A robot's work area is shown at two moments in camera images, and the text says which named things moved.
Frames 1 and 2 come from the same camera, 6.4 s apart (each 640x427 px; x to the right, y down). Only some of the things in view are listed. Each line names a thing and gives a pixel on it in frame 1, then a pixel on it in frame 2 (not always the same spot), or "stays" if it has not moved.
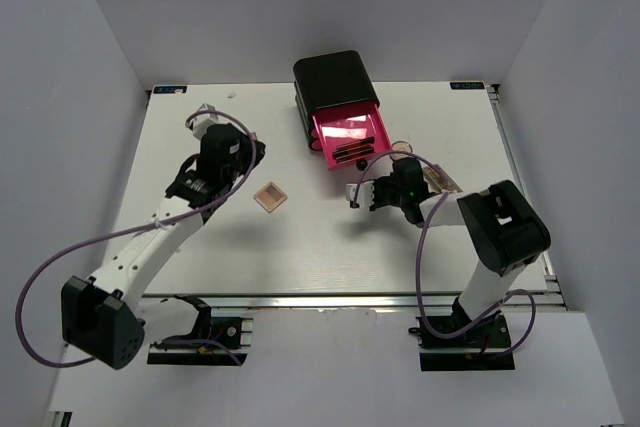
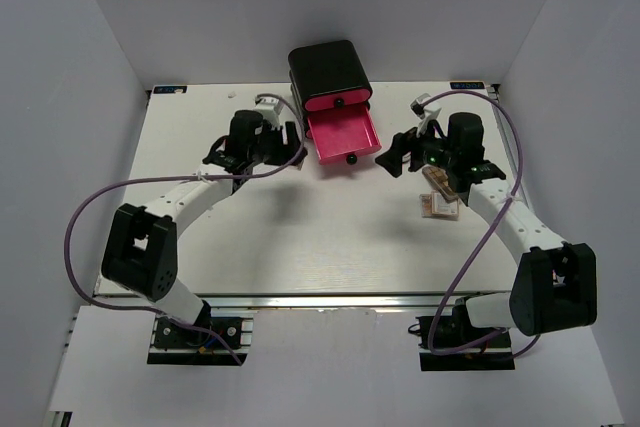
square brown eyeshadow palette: x=270 y=196 → x=299 y=162
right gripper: x=377 y=184 → x=402 y=144
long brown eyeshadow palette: x=437 y=180 stays
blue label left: x=169 y=89 stays
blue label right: x=467 y=85 stays
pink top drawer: x=352 y=125 → x=338 y=99
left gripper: x=244 y=142 → x=285 y=152
